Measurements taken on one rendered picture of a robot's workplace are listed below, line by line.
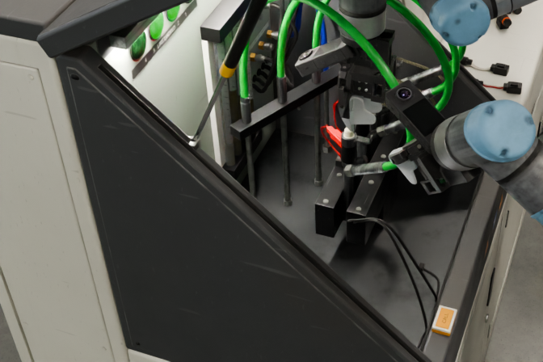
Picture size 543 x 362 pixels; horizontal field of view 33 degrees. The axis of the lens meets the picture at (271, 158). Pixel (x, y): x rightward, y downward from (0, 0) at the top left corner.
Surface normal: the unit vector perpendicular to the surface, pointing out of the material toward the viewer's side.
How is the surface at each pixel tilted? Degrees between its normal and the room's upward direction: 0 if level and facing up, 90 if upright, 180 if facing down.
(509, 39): 0
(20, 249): 90
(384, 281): 0
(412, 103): 19
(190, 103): 90
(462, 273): 0
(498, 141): 45
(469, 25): 90
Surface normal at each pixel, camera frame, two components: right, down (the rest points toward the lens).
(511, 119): 0.20, -0.11
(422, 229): -0.05, -0.76
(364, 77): -0.37, 0.62
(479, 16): 0.19, 0.63
